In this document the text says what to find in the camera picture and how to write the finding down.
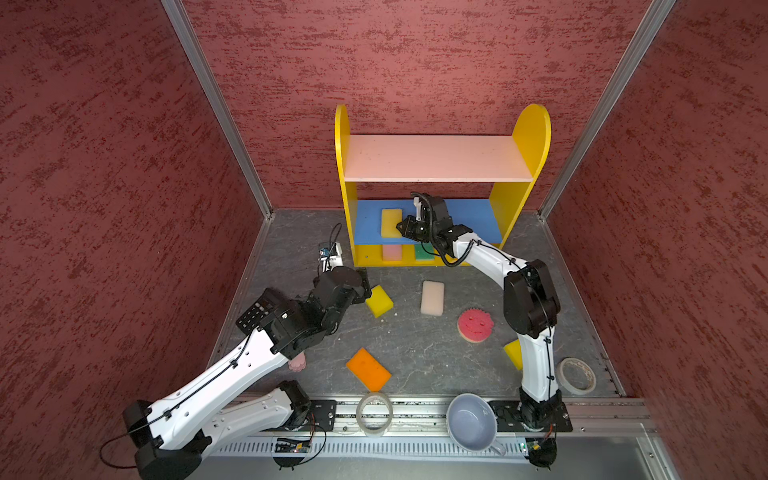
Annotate long yellow sponge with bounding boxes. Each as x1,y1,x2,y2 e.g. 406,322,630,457
380,209,403,239

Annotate small yellow square sponge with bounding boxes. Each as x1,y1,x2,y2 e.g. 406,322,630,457
365,285,394,318

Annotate beige white sponge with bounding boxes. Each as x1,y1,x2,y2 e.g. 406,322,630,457
420,280,445,317

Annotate clear tape roll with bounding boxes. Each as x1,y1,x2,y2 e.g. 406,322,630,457
355,392,394,437

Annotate aluminium front rail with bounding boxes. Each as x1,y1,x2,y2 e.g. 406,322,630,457
170,395,658,436

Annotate lavender mug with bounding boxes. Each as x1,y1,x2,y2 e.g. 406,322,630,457
446,393,508,456

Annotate yellow sponge far right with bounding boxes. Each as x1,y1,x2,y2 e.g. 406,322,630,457
503,340,523,371

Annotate yellow shelf pink blue boards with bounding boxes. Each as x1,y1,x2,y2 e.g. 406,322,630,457
335,104,552,267

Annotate green sponge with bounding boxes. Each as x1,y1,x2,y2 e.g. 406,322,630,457
414,243,437,261

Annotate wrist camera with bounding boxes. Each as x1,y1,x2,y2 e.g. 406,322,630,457
317,241,343,275
414,198,427,223

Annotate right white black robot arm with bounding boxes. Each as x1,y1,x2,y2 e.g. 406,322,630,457
397,192,562,431

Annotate black calculator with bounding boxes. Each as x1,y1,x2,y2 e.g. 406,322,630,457
235,288,287,335

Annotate orange sponge left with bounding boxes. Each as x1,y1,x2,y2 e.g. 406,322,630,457
346,348,392,392

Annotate round pink smiley sponge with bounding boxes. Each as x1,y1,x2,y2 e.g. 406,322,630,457
457,308,495,343

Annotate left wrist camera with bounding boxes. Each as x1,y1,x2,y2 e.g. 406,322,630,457
317,241,343,275

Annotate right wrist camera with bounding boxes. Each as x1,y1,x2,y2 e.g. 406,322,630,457
414,198,427,223

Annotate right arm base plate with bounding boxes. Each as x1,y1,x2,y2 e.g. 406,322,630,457
489,400,573,434

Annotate beige masking tape roll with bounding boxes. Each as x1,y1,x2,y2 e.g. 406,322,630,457
555,357,597,396

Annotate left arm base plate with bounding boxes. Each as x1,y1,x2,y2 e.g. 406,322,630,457
278,399,338,432

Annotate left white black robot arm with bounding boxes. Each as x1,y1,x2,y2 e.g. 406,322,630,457
123,266,371,479

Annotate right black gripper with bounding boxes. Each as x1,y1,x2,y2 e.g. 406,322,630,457
397,214,439,242

